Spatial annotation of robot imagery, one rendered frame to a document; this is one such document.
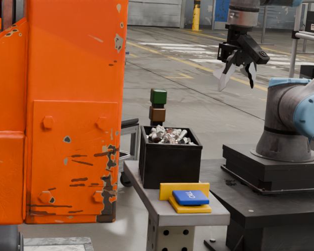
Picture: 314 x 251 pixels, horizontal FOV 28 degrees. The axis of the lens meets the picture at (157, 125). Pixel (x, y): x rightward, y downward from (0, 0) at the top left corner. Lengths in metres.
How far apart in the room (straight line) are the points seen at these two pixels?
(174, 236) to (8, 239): 0.43
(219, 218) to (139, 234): 1.06
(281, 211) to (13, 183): 1.06
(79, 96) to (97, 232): 1.44
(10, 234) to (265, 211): 0.85
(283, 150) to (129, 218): 0.78
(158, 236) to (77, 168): 0.53
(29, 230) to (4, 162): 1.40
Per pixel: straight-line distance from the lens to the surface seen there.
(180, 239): 1.57
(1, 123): 1.08
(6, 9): 1.37
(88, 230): 2.47
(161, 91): 1.72
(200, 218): 1.41
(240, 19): 1.89
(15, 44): 1.05
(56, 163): 1.07
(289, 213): 1.94
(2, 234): 1.37
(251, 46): 1.89
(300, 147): 2.16
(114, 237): 2.42
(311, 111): 1.95
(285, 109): 2.04
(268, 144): 2.16
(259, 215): 1.89
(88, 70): 1.04
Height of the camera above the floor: 0.93
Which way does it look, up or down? 12 degrees down
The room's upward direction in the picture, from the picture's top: 4 degrees clockwise
